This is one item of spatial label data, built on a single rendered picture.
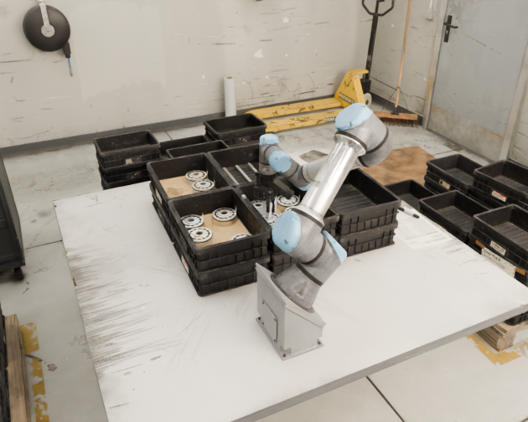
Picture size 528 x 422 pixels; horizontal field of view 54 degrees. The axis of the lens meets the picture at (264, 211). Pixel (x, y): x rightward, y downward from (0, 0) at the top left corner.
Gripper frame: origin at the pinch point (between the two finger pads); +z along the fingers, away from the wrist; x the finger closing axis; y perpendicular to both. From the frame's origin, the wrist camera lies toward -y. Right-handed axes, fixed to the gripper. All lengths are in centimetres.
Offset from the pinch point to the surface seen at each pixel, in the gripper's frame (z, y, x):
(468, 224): 41, -83, -108
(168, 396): 20, 1, 86
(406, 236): 13, -54, -29
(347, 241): 6.5, -32.4, -3.0
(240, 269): 7.4, 0.7, 31.3
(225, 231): 3.1, 14.8, 14.2
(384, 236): 8.2, -45.6, -16.1
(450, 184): 35, -70, -147
